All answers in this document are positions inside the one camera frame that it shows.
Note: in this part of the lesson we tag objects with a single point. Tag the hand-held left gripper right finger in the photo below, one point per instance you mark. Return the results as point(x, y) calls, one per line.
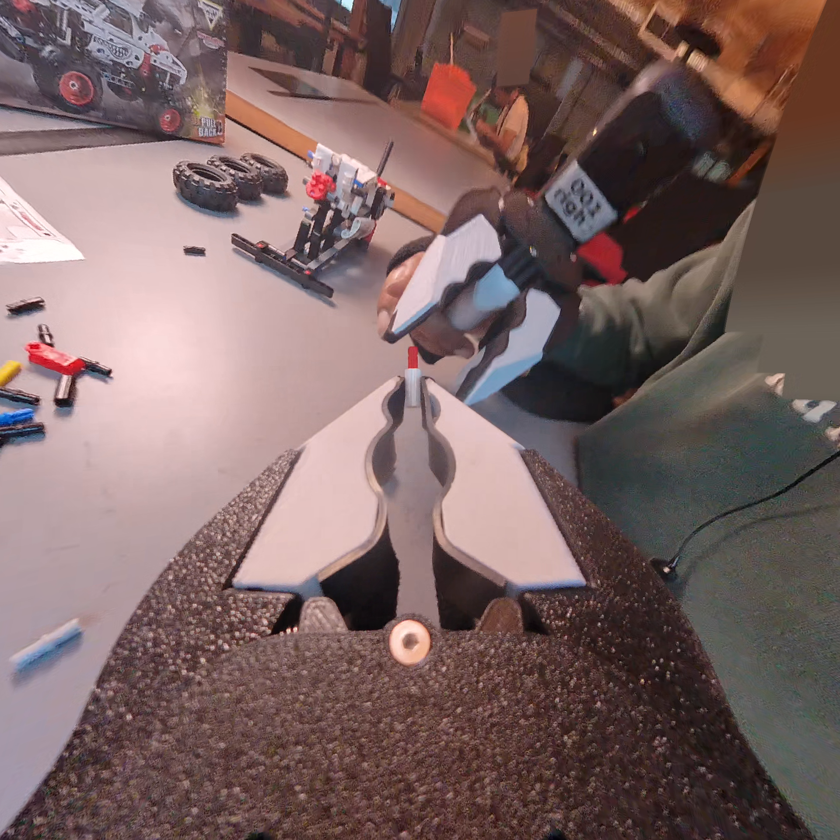
point(519, 525)

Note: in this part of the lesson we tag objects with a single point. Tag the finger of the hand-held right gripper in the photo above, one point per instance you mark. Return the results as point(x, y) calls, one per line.
point(515, 344)
point(446, 269)

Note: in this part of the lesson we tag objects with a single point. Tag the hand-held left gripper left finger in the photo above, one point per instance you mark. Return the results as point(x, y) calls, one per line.
point(309, 525)

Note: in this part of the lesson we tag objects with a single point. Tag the white toy sleeve piece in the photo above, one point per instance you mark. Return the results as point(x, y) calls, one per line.
point(412, 385)

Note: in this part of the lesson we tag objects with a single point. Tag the white black toy truck model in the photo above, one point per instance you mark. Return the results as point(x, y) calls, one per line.
point(335, 210)

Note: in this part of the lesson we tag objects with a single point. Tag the pile of small toy pieces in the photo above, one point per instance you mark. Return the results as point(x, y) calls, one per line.
point(46, 357)

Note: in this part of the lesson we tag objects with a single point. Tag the grey desk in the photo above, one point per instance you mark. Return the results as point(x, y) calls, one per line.
point(197, 433)

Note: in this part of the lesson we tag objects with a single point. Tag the orange box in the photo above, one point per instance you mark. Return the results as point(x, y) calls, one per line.
point(449, 95)

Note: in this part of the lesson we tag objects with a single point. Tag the wood-edged table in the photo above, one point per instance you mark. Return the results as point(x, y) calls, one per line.
point(328, 125)

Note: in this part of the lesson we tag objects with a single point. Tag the black toy tyre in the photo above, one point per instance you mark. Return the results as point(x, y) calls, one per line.
point(236, 175)
point(267, 171)
point(206, 184)

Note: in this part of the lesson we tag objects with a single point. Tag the person's clothed body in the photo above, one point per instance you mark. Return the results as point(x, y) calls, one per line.
point(735, 591)

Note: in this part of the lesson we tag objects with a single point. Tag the light grey toy pin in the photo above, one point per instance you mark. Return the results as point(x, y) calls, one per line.
point(46, 643)

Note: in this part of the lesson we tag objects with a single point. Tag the toy truck set box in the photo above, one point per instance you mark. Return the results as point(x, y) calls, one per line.
point(105, 66)

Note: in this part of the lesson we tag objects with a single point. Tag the sticker sheet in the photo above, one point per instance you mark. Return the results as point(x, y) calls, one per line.
point(26, 230)

